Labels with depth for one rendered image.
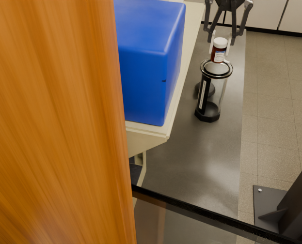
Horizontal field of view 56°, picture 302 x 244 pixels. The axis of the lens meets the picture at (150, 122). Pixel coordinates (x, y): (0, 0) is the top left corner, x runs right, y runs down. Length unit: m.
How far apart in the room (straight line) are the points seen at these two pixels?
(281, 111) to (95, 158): 2.56
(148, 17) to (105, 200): 0.17
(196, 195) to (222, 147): 0.22
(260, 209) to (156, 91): 1.81
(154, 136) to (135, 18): 0.12
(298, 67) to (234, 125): 2.27
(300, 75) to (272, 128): 0.87
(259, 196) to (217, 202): 1.18
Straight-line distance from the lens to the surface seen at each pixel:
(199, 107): 1.07
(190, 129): 1.07
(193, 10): 0.52
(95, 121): 0.17
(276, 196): 2.12
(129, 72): 0.26
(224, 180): 0.96
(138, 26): 0.27
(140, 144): 0.31
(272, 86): 2.96
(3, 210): 0.39
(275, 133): 2.50
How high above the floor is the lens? 1.73
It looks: 47 degrees down
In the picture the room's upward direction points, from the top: straight up
